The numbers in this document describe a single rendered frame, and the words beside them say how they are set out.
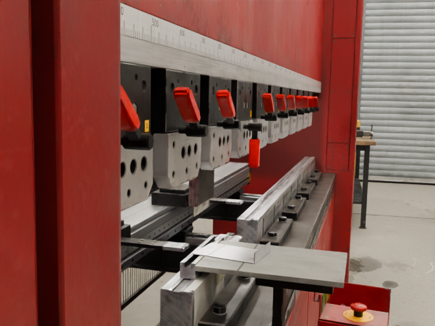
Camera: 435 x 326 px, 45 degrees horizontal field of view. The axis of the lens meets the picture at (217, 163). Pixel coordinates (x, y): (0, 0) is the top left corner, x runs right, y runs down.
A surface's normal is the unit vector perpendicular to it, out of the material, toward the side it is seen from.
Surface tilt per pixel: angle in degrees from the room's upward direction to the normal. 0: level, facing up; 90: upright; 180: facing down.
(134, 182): 90
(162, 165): 90
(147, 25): 90
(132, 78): 90
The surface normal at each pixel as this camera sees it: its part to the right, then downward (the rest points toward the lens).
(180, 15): 0.96, 0.05
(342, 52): -0.27, 0.11
